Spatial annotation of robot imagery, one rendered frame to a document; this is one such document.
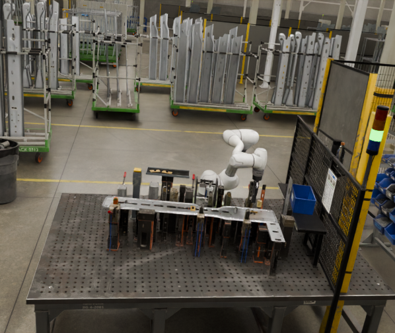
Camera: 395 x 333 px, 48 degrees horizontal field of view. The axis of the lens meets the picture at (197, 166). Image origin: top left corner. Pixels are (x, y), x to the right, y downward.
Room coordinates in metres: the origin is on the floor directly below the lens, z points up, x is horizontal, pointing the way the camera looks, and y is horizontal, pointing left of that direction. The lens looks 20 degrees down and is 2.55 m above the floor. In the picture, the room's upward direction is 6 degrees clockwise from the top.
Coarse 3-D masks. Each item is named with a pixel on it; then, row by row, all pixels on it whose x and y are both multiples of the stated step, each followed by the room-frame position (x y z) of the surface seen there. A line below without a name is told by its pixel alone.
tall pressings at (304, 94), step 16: (320, 32) 11.25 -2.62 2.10; (288, 48) 11.00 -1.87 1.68; (304, 48) 11.34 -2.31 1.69; (320, 48) 11.20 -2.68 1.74; (336, 48) 11.04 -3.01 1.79; (304, 64) 11.12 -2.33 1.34; (320, 64) 10.95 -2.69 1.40; (288, 80) 11.24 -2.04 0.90; (304, 80) 11.04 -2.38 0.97; (320, 80) 10.89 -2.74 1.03; (272, 96) 11.17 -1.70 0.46; (288, 96) 10.99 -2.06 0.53; (304, 96) 11.03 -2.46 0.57
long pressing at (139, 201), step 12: (108, 204) 3.11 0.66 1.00; (132, 204) 3.16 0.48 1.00; (156, 204) 3.20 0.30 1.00; (168, 204) 3.22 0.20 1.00; (180, 204) 3.25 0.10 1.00; (192, 204) 3.27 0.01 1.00; (216, 216) 3.11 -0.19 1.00; (228, 216) 3.12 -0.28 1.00; (240, 216) 3.15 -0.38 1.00; (252, 216) 3.17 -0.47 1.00; (264, 216) 3.19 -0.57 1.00
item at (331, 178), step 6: (330, 168) 3.20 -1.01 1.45; (330, 174) 3.17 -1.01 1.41; (330, 180) 3.14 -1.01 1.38; (336, 180) 3.02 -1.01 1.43; (330, 186) 3.12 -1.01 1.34; (324, 192) 3.22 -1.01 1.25; (330, 192) 3.09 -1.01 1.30; (324, 198) 3.19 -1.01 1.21; (330, 198) 3.06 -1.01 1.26; (324, 204) 3.16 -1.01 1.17; (330, 204) 3.04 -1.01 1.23
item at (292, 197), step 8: (296, 184) 3.54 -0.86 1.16; (296, 192) 3.54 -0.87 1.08; (304, 192) 3.54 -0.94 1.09; (312, 192) 3.40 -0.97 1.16; (296, 200) 3.25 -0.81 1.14; (304, 200) 3.25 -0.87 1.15; (312, 200) 3.24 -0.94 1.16; (296, 208) 3.25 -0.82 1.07; (304, 208) 3.24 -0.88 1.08; (312, 208) 3.24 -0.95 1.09
